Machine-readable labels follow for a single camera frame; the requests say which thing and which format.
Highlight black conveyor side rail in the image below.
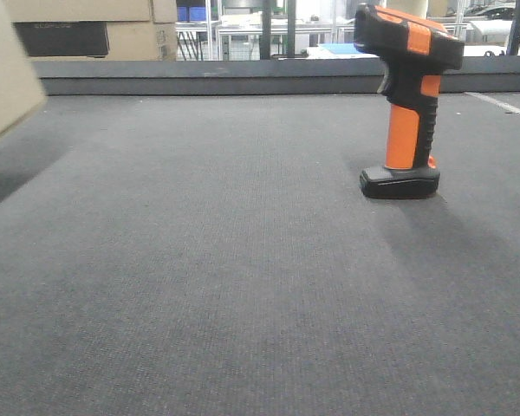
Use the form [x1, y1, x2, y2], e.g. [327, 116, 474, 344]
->
[33, 56, 520, 96]

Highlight brown cardboard package box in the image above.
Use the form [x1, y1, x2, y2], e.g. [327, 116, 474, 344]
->
[0, 1, 46, 138]

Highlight large stacked cardboard boxes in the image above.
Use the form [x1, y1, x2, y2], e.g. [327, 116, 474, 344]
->
[4, 0, 178, 62]

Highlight white metal shelving racks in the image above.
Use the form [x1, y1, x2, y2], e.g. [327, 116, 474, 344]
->
[176, 1, 517, 62]

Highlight orange black barcode scanner gun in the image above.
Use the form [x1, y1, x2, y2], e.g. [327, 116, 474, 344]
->
[354, 3, 465, 198]

